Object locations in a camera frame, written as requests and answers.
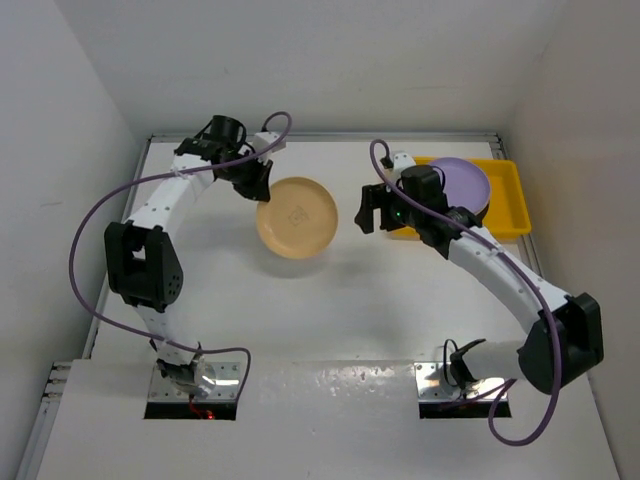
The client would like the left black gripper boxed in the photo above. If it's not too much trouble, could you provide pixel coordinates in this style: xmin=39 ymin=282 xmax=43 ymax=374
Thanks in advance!
xmin=218 ymin=149 xmax=272 ymax=201

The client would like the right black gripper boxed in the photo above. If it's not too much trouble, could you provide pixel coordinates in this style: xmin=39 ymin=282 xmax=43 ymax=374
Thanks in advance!
xmin=356 ymin=182 xmax=422 ymax=233

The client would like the yellow plate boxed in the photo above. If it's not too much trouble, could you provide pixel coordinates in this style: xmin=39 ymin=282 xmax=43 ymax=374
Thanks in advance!
xmin=256 ymin=176 xmax=339 ymax=260

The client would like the purple plastic plate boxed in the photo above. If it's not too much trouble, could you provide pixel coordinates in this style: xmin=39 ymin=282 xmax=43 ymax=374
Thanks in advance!
xmin=430 ymin=157 xmax=491 ymax=215

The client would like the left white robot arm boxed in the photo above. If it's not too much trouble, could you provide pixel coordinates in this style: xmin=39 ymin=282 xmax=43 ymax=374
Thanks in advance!
xmin=104 ymin=115 xmax=285 ymax=398

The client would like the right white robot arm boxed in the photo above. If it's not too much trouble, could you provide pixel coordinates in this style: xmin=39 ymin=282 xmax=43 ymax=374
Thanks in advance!
xmin=354 ymin=165 xmax=604 ymax=394

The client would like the yellow plastic bin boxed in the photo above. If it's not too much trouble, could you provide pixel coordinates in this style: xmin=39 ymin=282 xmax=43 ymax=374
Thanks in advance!
xmin=412 ymin=156 xmax=531 ymax=242

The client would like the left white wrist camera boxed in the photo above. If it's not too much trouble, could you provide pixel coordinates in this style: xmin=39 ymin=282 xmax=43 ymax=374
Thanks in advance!
xmin=251 ymin=131 xmax=286 ymax=163

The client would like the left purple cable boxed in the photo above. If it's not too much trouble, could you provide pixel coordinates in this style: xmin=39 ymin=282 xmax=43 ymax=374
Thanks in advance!
xmin=68 ymin=110 xmax=293 ymax=399

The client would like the purple cable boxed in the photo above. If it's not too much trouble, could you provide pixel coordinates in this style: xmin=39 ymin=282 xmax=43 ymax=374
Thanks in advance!
xmin=68 ymin=110 xmax=293 ymax=399
xmin=368 ymin=138 xmax=567 ymax=446

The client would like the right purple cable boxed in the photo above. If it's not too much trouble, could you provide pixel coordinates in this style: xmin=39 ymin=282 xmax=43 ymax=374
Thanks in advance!
xmin=368 ymin=138 xmax=567 ymax=446

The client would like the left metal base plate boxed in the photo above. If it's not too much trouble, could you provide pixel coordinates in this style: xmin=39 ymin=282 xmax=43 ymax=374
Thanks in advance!
xmin=147 ymin=362 xmax=241 ymax=403

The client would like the metal base plate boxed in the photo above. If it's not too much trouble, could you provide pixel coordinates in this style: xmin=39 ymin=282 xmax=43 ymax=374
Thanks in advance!
xmin=414 ymin=361 xmax=505 ymax=404
xmin=147 ymin=362 xmax=241 ymax=403

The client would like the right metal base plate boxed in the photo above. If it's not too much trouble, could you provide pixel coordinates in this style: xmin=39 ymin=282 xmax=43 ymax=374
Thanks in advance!
xmin=414 ymin=361 xmax=505 ymax=404

